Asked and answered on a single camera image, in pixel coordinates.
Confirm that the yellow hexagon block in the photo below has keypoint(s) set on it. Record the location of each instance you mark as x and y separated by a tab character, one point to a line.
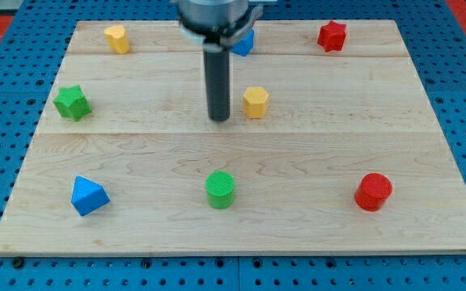
255	102

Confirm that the yellow heart block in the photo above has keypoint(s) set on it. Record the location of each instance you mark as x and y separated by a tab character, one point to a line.
117	39

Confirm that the blue block behind rod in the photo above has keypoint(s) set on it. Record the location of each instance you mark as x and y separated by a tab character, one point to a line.
244	47

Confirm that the green cylinder block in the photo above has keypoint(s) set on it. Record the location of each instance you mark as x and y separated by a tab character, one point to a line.
220	189

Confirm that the light wooden board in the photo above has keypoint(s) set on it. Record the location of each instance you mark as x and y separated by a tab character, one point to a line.
332	118

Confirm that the blue triangle block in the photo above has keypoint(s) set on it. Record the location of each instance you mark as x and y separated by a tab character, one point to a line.
87	196

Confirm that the green star block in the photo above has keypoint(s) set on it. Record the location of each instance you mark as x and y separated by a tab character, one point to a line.
72	103

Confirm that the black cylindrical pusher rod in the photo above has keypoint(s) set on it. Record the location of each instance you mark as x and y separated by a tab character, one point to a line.
217	84

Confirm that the red cylinder block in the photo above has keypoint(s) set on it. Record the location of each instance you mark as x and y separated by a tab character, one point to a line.
373	191

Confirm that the red star block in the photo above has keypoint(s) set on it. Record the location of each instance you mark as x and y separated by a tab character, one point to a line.
332	36

